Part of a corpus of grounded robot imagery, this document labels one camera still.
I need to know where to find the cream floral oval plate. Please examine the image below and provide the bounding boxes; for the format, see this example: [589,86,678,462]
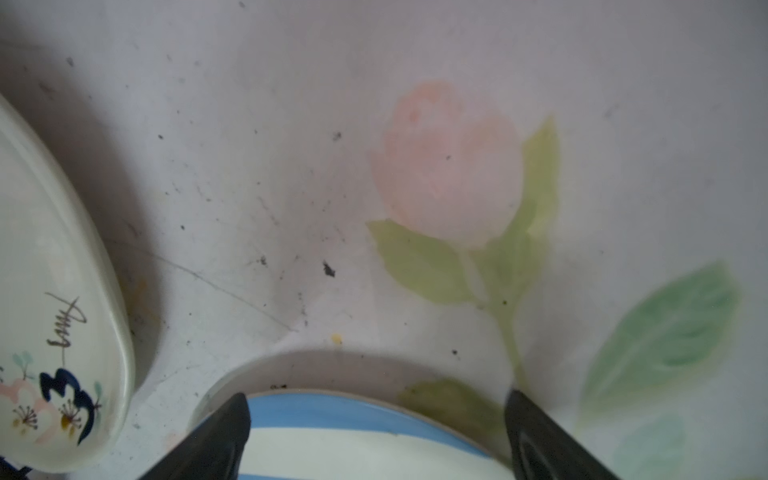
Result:
[1,102,135,474]

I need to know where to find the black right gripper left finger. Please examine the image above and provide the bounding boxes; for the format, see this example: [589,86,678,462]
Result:
[140,393,251,480]

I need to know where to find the blue white striped plate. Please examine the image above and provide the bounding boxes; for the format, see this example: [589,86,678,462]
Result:
[238,390,514,479]

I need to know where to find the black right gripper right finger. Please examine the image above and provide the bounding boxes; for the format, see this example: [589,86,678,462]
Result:
[505,389,619,480]

